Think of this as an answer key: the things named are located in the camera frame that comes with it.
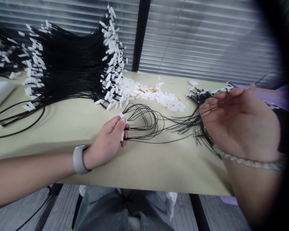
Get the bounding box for bundle of thin black cords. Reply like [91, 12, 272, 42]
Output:
[121, 81, 237, 160]

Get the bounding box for person's legs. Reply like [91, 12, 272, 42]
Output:
[73, 185, 177, 231]

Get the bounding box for pile of loose white tags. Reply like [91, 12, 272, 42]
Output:
[118, 76, 186, 113]

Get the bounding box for black window post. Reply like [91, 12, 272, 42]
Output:
[132, 0, 152, 73]

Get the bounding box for black table leg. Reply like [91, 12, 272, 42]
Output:
[189, 193, 224, 231]

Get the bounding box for loose black cords with tag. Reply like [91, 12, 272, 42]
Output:
[0, 100, 47, 141]

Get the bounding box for orange rubber bands among tags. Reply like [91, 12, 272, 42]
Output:
[134, 84, 160, 95]

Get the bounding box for person's right hand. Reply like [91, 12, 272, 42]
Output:
[198, 85, 282, 162]

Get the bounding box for big heap of tagged cords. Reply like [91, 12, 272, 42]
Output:
[0, 4, 128, 112]

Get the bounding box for person's left hand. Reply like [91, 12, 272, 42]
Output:
[83, 116, 131, 170]

